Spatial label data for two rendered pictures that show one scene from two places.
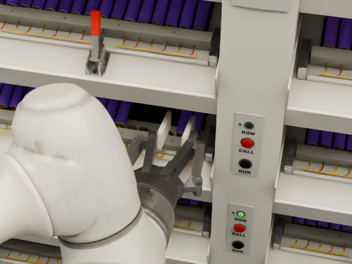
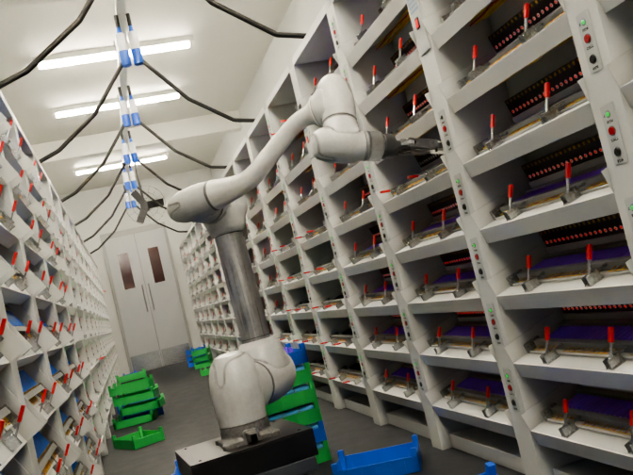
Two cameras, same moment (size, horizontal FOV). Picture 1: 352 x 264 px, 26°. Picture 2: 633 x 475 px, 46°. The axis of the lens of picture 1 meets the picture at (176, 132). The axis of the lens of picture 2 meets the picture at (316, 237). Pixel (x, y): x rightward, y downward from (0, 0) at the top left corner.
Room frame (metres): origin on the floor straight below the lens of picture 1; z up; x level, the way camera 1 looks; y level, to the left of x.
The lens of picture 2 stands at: (-0.60, -1.80, 0.70)
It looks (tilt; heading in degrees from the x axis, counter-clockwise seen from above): 3 degrees up; 62
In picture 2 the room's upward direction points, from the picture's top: 14 degrees counter-clockwise
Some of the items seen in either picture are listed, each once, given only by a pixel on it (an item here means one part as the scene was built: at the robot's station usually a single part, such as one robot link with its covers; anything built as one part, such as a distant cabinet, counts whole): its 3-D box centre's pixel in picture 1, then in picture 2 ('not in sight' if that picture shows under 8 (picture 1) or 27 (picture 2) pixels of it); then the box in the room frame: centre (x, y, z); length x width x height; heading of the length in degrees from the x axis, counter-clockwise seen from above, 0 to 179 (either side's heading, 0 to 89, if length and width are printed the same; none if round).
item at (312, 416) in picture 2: not in sight; (278, 418); (0.55, 1.08, 0.20); 0.30 x 0.20 x 0.08; 174
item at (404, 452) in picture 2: not in sight; (377, 460); (0.68, 0.58, 0.04); 0.30 x 0.20 x 0.08; 144
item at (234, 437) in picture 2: not in sight; (247, 431); (0.19, 0.44, 0.31); 0.22 x 0.18 x 0.06; 80
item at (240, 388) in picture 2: not in sight; (236, 386); (0.20, 0.47, 0.44); 0.18 x 0.16 x 0.22; 37
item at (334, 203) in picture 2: not in sight; (352, 236); (1.19, 1.24, 0.88); 0.20 x 0.09 x 1.75; 167
